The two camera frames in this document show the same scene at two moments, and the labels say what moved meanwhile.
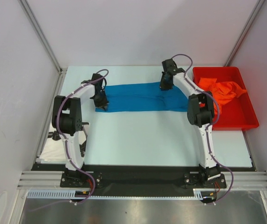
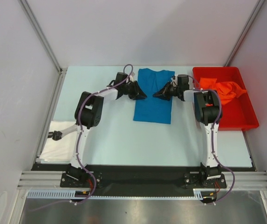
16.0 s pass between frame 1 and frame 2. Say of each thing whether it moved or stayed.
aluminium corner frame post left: stayed
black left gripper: moved
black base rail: stayed
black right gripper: moved
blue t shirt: moved
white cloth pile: stayed
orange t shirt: stayed
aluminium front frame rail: stayed
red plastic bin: stayed
